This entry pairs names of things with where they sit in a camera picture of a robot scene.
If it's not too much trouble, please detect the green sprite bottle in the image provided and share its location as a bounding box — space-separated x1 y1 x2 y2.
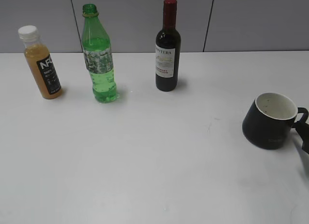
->
82 4 118 103

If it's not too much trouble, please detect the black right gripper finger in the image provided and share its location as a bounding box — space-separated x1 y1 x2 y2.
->
294 123 309 154

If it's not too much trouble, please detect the orange juice bottle white cap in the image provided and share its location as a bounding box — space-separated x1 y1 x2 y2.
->
18 25 62 99

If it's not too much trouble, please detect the black mug white interior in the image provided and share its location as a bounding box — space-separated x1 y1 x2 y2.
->
242 92 309 150

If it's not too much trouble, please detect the red wine bottle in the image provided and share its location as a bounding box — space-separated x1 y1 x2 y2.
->
155 0 181 92

